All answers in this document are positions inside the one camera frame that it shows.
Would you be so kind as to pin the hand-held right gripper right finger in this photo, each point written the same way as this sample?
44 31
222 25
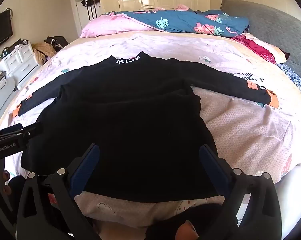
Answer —
215 172

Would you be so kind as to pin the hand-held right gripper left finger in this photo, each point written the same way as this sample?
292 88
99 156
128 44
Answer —
85 170

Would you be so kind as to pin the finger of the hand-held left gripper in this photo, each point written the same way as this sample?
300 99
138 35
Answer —
25 130

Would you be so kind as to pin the black long-sleeve sweater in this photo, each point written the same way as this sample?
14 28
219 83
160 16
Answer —
128 120

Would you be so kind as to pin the person's left hand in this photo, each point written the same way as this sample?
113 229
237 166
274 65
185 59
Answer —
6 182

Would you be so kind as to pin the person's right hand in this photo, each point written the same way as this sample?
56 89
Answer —
188 231

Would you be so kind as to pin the pink printed bedsheet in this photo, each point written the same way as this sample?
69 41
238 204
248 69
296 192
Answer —
240 130

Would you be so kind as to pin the white drawer cabinet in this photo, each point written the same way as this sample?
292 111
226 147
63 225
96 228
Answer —
20 62

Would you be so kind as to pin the white round object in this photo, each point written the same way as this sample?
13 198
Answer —
290 192

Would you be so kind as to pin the beige cloth pile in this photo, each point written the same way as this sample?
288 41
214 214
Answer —
43 51

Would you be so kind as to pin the black bag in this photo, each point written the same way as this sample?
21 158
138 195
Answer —
56 42

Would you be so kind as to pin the black television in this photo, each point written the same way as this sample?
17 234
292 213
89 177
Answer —
0 30

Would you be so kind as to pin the blue patterned pillow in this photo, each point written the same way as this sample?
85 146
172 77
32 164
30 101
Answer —
294 77

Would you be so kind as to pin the white door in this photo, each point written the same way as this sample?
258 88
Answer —
76 17

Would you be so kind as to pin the red patterned pillow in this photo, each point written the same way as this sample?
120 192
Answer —
258 46

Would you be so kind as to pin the pink pillow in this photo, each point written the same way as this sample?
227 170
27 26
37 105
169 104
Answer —
108 25

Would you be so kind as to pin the blue floral duvet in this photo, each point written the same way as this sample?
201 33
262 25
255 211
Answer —
180 21

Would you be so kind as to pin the grey quilted headboard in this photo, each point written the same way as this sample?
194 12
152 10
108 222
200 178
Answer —
273 27

